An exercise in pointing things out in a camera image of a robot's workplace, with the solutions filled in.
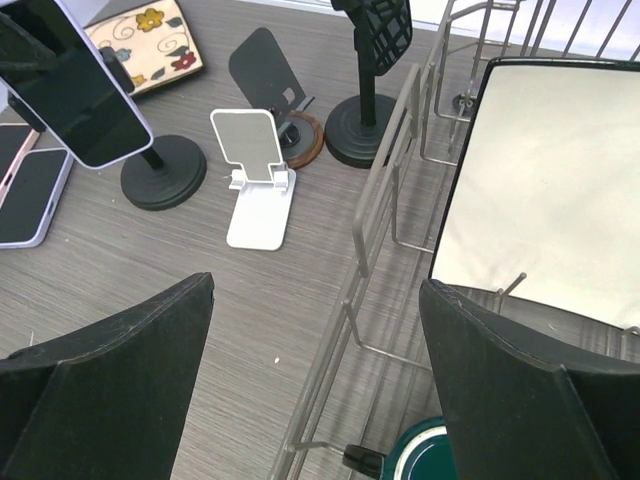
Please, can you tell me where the purple-cased phone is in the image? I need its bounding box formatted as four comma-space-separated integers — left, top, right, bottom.
1, 148, 74, 249
1, 1, 159, 169

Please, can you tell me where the white folding phone stand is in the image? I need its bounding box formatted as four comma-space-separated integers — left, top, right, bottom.
210, 108, 297, 251

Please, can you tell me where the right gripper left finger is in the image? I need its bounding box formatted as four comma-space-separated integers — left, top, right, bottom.
1, 272, 214, 479

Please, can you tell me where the dark green mug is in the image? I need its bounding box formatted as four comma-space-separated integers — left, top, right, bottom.
343, 415, 459, 480

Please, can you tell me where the pink-cased phone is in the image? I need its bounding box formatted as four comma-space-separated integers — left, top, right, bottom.
0, 123, 40, 203

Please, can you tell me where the tall black phone stand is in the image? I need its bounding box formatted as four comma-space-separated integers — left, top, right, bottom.
324, 17, 396, 169

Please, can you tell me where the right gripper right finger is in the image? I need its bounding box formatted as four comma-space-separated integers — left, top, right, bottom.
419, 279, 639, 479

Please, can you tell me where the grey wire dish rack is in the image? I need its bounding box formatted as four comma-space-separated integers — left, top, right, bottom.
270, 1, 639, 479

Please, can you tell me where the white square plate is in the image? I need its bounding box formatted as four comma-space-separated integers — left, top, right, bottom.
430, 57, 639, 330

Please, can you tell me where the black round-base stand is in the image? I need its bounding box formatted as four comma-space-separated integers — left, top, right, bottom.
9, 47, 208, 211

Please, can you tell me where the wooden-base grey phone stand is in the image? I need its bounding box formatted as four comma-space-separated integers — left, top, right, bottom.
228, 27, 324, 170

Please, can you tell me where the floral square trivet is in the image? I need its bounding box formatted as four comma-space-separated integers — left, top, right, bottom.
85, 0, 204, 96

